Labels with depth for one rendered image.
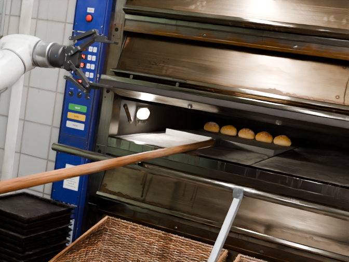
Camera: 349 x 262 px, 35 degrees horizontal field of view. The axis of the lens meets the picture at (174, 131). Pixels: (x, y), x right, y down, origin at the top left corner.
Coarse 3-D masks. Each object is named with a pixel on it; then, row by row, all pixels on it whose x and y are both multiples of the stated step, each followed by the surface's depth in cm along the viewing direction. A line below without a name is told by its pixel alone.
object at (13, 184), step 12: (192, 144) 234; (204, 144) 246; (132, 156) 183; (144, 156) 190; (156, 156) 200; (72, 168) 150; (84, 168) 155; (96, 168) 161; (108, 168) 168; (12, 180) 128; (24, 180) 131; (36, 180) 135; (48, 180) 140; (0, 192) 124
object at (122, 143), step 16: (112, 144) 237; (128, 144) 234; (144, 144) 232; (176, 160) 225; (192, 160) 223; (208, 160) 220; (224, 160) 222; (256, 176) 213; (272, 176) 210; (288, 176) 208; (320, 192) 203; (336, 192) 201
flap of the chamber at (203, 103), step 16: (128, 96) 235; (144, 96) 223; (160, 96) 212; (176, 96) 208; (192, 96) 206; (224, 112) 215; (240, 112) 205; (256, 112) 196; (272, 112) 194; (288, 112) 192; (304, 128) 207; (320, 128) 198; (336, 128) 189
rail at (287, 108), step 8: (112, 80) 219; (120, 80) 218; (128, 80) 216; (136, 80) 215; (160, 88) 211; (168, 88) 210; (176, 88) 209; (184, 88) 208; (208, 96) 204; (216, 96) 203; (224, 96) 202; (232, 96) 201; (256, 104) 197; (264, 104) 196; (272, 104) 195; (280, 104) 194; (296, 112) 192; (304, 112) 190; (312, 112) 189; (320, 112) 188; (328, 112) 188; (344, 120) 185
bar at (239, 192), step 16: (96, 160) 197; (176, 176) 185; (192, 176) 183; (240, 192) 175; (256, 192) 174; (304, 208) 169; (320, 208) 167; (336, 208) 166; (224, 224) 170; (224, 240) 168
